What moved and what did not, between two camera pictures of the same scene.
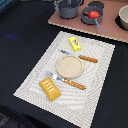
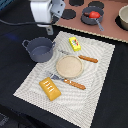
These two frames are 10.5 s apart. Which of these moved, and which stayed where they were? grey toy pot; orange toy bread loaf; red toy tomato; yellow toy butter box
Moved: grey toy pot
Stayed: orange toy bread loaf; yellow toy butter box; red toy tomato
